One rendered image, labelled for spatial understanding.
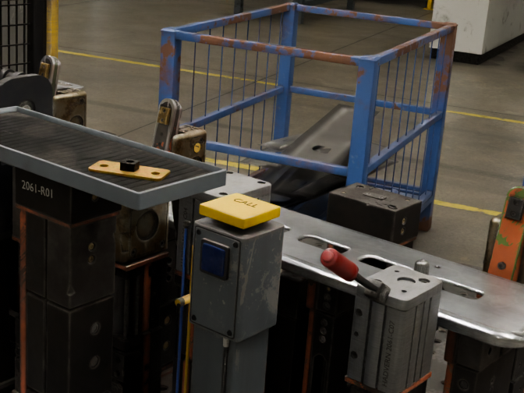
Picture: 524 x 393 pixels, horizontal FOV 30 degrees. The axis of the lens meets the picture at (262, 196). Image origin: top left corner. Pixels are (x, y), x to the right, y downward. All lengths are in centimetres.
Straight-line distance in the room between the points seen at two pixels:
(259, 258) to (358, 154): 234
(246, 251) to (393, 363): 23
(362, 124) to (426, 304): 221
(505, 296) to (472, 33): 806
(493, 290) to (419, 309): 21
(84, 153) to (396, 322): 40
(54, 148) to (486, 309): 55
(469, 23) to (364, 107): 606
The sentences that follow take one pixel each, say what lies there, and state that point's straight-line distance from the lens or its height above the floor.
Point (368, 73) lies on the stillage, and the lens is 325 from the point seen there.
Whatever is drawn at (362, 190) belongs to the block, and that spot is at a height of 103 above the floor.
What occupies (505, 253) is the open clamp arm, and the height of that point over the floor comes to 102.
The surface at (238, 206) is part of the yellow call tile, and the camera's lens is 98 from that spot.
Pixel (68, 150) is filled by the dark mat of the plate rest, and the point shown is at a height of 116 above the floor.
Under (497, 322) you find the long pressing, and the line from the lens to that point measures 119.
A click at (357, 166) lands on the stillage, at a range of 332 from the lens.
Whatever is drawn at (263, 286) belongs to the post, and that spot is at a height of 108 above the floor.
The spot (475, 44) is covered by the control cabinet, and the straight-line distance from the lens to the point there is 929.
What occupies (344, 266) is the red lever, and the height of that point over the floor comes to 112.
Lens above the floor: 147
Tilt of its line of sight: 18 degrees down
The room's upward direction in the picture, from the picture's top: 4 degrees clockwise
